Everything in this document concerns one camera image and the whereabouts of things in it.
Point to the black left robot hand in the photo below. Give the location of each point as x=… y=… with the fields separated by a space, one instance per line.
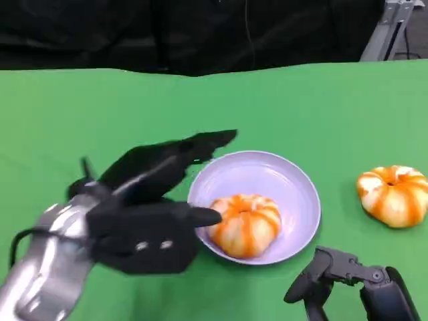
x=147 y=167

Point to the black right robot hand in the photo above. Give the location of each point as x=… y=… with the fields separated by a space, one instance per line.
x=378 y=294

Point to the orange white toy bread roll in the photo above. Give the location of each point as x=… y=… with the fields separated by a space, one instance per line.
x=394 y=200
x=247 y=230

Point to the lilac plate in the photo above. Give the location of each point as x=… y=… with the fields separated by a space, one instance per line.
x=261 y=174

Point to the black backdrop curtain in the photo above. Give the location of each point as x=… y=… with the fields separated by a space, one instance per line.
x=133 y=30

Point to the green table cloth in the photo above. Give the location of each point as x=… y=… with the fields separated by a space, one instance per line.
x=301 y=107

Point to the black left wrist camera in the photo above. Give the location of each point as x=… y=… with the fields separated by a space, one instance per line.
x=147 y=247

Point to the grey metal frame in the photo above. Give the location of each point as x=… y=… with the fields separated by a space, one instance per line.
x=384 y=30

